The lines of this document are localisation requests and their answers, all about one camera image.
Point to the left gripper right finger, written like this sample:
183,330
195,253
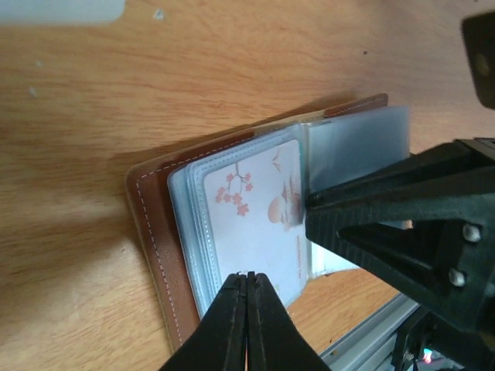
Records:
273,341

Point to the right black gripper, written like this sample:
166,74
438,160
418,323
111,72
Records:
424,225

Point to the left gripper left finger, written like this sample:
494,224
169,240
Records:
219,342

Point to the brown leather card holder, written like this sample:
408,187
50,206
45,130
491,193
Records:
337,144

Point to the aluminium front rail frame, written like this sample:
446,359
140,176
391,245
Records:
370,346

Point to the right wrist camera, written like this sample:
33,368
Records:
478,39

